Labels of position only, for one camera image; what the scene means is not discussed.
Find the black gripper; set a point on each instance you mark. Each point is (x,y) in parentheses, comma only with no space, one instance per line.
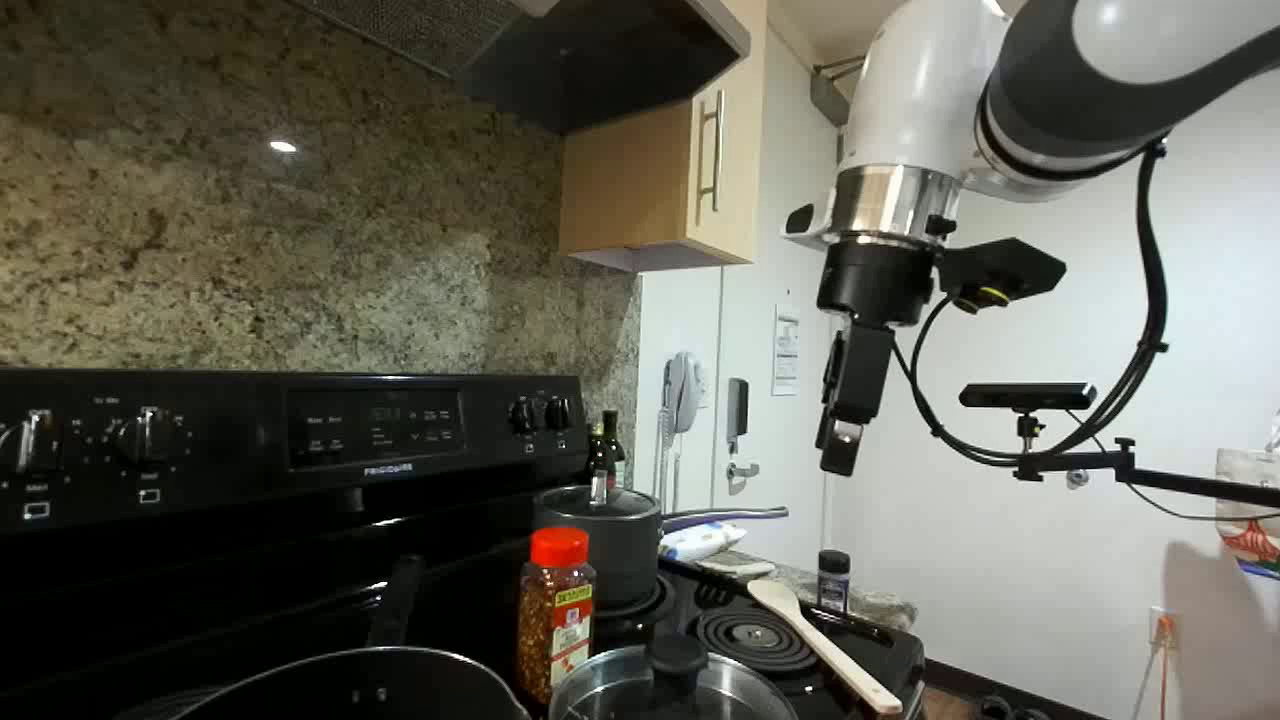
(875,280)

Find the spice container with red lid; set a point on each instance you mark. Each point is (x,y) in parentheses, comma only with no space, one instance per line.
(555,625)

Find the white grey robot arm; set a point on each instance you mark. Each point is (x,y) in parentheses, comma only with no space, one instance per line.
(921,95)

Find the small jar with black lid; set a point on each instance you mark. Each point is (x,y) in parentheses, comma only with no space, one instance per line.
(832,586)

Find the glass lid with black knob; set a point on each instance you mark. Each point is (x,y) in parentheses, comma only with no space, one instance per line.
(682,662)

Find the white door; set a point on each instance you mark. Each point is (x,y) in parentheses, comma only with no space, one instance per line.
(786,455)

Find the white paper notice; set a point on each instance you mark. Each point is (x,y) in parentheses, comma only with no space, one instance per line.
(786,353)

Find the black door lock device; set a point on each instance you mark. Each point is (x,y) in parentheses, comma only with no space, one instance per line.
(738,404)

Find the plain wooden spoon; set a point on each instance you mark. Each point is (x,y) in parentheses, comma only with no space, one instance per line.
(735,564)

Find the slotted wooden spatula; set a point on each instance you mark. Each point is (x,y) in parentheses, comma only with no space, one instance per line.
(827,647)

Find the black stove knob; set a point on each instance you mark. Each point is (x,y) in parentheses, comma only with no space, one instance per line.
(148,438)
(39,442)
(557,413)
(525,413)

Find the white bag with red print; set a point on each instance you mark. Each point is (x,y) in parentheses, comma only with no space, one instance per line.
(1253,535)

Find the dark range hood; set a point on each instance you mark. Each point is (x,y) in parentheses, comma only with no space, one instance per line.
(603,61)

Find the black frying pan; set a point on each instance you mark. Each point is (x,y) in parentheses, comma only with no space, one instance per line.
(362,686)

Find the black kitchen stove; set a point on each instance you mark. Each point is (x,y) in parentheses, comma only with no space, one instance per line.
(202,586)

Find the black external camera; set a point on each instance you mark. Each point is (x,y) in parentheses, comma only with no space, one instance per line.
(1027,398)

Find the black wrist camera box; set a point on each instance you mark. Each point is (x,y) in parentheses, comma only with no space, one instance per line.
(1003,268)

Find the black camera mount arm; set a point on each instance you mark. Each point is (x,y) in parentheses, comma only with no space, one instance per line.
(1173,479)

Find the light wooden wall cabinet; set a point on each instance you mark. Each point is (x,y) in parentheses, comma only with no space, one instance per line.
(626,184)

